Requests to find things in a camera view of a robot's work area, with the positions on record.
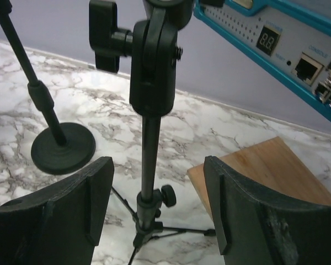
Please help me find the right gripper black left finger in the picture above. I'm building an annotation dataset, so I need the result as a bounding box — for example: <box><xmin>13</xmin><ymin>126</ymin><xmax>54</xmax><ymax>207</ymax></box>
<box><xmin>0</xmin><ymin>157</ymin><xmax>114</xmax><ymax>264</ymax></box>

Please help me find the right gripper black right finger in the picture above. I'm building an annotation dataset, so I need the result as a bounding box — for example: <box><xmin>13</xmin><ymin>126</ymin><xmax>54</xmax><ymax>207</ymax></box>
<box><xmin>203</xmin><ymin>156</ymin><xmax>331</xmax><ymax>264</ymax></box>

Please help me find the black tall tripod stand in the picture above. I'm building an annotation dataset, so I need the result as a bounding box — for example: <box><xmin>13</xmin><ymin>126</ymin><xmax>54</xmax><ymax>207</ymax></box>
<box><xmin>88</xmin><ymin>0</ymin><xmax>217</xmax><ymax>265</ymax></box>

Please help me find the black round-base clip stand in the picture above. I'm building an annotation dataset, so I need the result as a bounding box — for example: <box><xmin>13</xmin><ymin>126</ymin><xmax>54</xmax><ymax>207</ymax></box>
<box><xmin>0</xmin><ymin>1</ymin><xmax>96</xmax><ymax>175</ymax></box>

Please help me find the wooden board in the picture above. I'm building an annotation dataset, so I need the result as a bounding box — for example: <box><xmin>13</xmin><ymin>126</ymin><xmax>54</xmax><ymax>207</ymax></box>
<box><xmin>186</xmin><ymin>136</ymin><xmax>331</xmax><ymax>221</ymax></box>

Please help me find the teal network switch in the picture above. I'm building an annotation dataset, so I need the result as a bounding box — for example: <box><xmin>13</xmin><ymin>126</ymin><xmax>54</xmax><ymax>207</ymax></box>
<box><xmin>194</xmin><ymin>0</ymin><xmax>331</xmax><ymax>122</ymax></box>

